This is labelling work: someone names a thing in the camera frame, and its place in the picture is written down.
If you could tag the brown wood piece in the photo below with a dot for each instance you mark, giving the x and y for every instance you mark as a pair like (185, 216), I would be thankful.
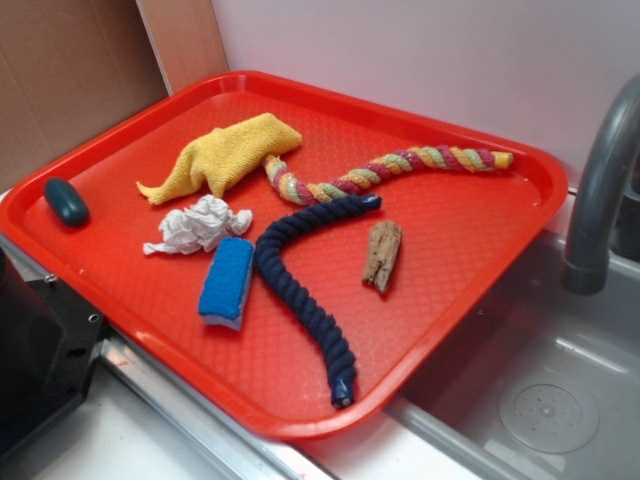
(383, 249)

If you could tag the grey faucet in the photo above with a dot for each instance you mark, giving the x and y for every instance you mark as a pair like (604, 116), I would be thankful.
(605, 216)

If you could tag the red plastic tray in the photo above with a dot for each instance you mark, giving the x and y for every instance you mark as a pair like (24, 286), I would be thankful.
(461, 231)

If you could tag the brown cardboard panel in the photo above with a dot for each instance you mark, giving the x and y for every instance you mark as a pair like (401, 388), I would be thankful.
(70, 70)

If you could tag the dark teal oval object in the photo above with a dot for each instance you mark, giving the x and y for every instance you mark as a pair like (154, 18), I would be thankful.
(66, 203)

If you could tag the yellow cloth towel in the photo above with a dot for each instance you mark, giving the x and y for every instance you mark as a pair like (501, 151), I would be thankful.
(223, 157)

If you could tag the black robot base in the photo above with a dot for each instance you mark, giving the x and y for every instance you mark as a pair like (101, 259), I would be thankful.
(50, 339)

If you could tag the blue sponge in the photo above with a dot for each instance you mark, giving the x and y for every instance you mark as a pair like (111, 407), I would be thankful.
(225, 290)

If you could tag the crumpled white paper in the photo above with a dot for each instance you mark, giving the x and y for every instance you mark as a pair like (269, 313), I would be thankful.
(202, 226)

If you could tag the light wooden board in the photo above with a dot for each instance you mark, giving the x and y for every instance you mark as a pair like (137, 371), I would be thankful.
(186, 41)

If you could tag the grey toy sink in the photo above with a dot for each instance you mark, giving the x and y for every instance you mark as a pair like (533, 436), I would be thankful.
(534, 383)

